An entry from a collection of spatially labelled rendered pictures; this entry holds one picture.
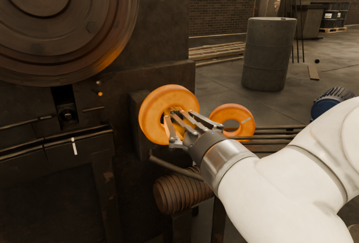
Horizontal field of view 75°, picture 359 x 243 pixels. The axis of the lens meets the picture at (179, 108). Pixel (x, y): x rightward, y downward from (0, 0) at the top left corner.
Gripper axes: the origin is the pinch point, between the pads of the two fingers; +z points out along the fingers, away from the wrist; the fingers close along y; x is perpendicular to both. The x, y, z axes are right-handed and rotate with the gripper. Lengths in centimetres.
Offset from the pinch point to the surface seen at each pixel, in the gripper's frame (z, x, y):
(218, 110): 7.1, -8.0, 20.5
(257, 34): 173, -23, 198
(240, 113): 3.0, -8.4, 26.1
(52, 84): 20.0, 3.4, -24.7
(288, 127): -3.6, -14.3, 42.3
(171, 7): 36.4, 20.3, 17.2
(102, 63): 20.3, 7.4, -11.3
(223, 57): 314, -92, 262
